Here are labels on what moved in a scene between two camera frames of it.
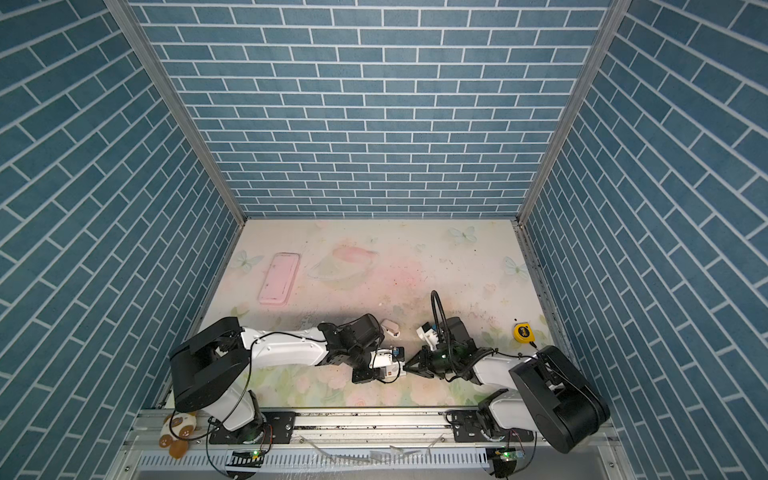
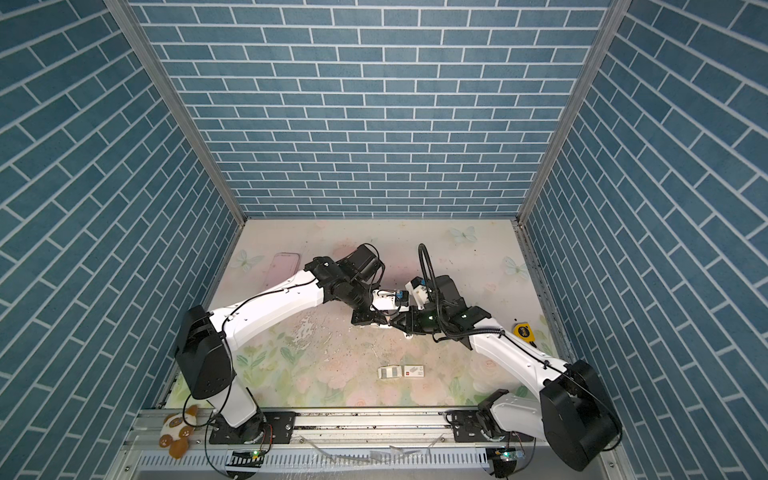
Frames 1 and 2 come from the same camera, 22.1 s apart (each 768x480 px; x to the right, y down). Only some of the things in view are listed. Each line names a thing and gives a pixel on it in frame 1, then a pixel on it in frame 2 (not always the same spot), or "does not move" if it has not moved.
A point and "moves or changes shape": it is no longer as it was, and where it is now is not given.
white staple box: x=395 y=370 moves or changes shape
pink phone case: x=277 y=285 does not move
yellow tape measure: x=524 y=333 does not move
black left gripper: x=372 y=375 to x=371 y=316
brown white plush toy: x=176 y=430 does not move
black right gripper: x=424 y=358 to x=408 y=326
